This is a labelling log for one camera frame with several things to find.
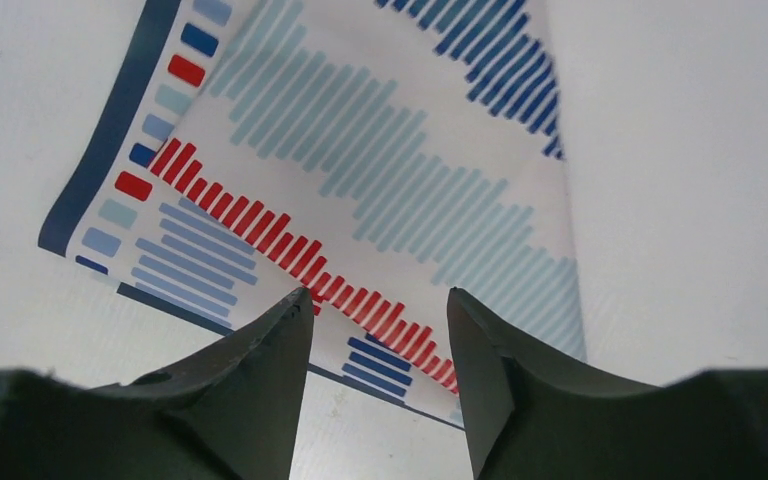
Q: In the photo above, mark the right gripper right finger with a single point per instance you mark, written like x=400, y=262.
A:
x=532, y=412

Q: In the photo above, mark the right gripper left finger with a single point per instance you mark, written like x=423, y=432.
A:
x=228, y=411

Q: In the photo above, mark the patterned cloth napkin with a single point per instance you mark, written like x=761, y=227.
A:
x=377, y=153

